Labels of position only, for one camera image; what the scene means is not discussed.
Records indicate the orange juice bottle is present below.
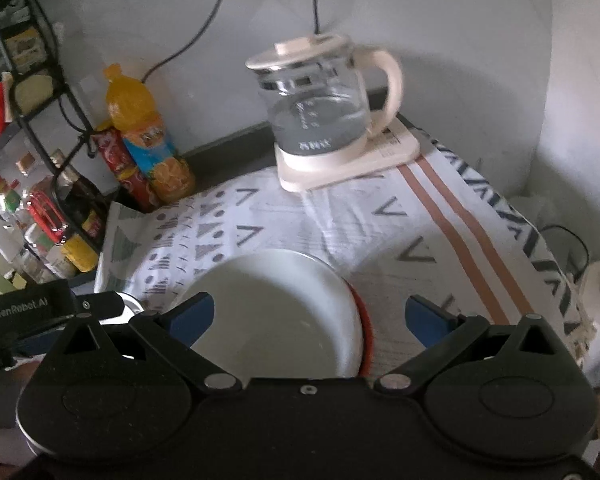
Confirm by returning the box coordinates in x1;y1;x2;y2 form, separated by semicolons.
105;63;197;205

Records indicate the black metal rack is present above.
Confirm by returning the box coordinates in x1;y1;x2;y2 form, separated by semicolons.
0;0;112;286

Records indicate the patterned white cloth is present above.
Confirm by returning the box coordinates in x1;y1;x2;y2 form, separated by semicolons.
94;125;588;378

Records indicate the glass kettle with cream lid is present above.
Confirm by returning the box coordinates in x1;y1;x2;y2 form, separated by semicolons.
245;34;405;158

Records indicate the red-rimmed white bowl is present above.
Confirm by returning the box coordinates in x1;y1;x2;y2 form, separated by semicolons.
347;282;377;378

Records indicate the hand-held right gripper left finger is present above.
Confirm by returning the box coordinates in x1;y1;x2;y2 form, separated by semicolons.
47;291;244;395

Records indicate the red-capped seasoning bottle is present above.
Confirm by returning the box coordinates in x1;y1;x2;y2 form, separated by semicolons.
0;175;23;223

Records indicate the cream kettle base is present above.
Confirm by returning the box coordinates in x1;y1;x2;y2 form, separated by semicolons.
274;119;421;192

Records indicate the dark sauce bottle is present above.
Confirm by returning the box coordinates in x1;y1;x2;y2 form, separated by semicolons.
60;167;107;242

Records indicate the pale white ceramic bowl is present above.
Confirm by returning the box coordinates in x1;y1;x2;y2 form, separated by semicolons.
190;250;366;380

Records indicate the thin black cable loop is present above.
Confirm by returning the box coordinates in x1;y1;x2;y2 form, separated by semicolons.
542;224;592;283

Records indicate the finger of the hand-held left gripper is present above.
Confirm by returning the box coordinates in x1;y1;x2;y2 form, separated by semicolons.
74;292;133;323

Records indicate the yellow jar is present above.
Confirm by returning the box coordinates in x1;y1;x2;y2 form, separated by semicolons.
60;234;100;275

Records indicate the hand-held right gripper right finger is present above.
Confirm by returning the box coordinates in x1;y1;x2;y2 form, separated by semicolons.
374;295;577;394

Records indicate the yellow food packet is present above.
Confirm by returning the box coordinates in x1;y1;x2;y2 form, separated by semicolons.
11;71;65;115
4;29;50;72

